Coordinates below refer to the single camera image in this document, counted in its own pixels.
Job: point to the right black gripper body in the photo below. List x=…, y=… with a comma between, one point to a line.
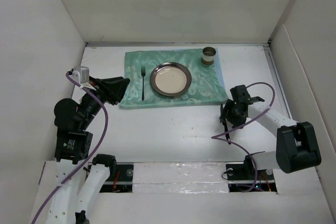
x=233, y=116

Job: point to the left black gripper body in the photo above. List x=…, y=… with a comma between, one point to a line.
x=97, y=82

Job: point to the black knife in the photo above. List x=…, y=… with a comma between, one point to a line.
x=227, y=135

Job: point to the green satin placemat cloth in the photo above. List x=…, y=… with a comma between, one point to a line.
x=207, y=86

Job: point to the black metal fork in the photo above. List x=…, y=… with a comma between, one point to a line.
x=143, y=73

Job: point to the round metal plate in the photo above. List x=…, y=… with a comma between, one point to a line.
x=170, y=79

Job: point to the metal cup with cork base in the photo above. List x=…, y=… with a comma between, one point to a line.
x=208, y=55

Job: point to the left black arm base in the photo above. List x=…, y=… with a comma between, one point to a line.
x=122, y=182

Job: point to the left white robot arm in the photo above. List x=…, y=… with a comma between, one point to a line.
x=80, y=171

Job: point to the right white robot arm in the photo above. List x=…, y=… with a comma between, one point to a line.
x=296, y=142

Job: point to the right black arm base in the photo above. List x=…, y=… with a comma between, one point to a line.
x=240, y=180

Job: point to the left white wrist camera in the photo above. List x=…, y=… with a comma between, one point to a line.
x=80, y=75

